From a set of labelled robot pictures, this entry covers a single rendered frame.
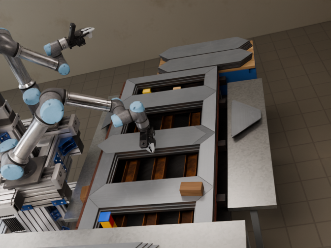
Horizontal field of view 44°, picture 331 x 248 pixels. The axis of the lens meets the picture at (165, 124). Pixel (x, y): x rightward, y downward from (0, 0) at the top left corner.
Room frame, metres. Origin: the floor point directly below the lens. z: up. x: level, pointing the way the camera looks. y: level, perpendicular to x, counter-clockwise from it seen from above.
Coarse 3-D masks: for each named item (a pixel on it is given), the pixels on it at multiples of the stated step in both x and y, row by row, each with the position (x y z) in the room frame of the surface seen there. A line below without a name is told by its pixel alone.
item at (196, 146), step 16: (160, 80) 2.71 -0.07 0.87; (176, 80) 2.67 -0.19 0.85; (192, 80) 2.62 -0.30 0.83; (160, 112) 2.37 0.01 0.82; (208, 128) 1.98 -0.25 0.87; (192, 144) 1.88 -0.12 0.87; (112, 176) 1.86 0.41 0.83; (112, 208) 1.59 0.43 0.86; (128, 208) 1.55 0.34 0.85; (144, 208) 1.52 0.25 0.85; (160, 208) 1.49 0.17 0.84; (176, 208) 1.46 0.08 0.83; (192, 208) 1.43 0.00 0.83; (96, 224) 1.51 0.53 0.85
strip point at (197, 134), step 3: (195, 129) 2.01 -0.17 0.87; (198, 129) 2.00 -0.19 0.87; (195, 132) 1.98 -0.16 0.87; (198, 132) 1.97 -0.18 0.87; (201, 132) 1.96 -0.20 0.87; (204, 132) 1.95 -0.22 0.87; (192, 135) 1.96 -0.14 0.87; (195, 135) 1.95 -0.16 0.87; (198, 135) 1.94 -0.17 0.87; (201, 135) 1.93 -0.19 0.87; (192, 138) 1.93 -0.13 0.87; (195, 138) 1.92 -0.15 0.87; (198, 138) 1.91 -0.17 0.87; (192, 141) 1.91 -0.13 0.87; (195, 141) 1.90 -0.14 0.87
